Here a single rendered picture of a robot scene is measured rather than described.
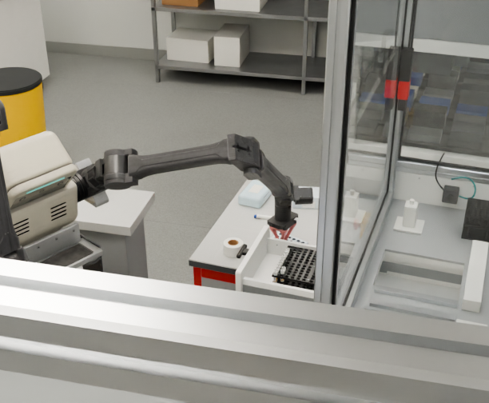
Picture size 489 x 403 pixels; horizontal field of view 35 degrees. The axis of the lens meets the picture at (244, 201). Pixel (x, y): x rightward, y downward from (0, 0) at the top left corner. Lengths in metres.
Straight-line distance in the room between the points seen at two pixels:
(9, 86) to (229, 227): 2.16
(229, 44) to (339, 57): 4.69
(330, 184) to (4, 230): 0.77
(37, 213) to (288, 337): 1.89
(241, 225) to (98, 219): 0.54
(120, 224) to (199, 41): 3.52
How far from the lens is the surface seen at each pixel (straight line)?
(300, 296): 2.32
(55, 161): 2.12
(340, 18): 1.47
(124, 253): 3.01
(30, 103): 4.67
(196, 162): 2.11
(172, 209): 4.48
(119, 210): 3.00
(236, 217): 2.91
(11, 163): 2.08
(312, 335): 0.33
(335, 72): 1.51
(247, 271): 2.38
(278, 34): 6.49
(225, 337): 0.33
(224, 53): 6.19
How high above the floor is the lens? 2.26
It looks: 30 degrees down
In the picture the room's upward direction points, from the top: straight up
